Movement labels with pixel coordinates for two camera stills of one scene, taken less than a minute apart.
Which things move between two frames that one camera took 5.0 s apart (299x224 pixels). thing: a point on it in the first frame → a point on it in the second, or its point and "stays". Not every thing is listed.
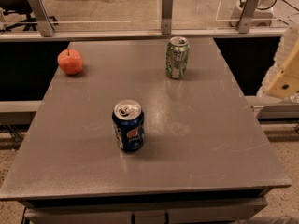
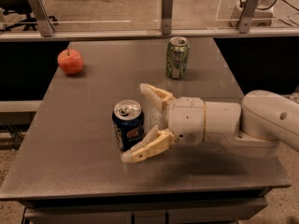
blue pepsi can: x=128 y=122 stays
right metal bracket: x=250 y=5 stays
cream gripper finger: x=282 y=77 → x=186 y=119
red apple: x=71 y=62 stays
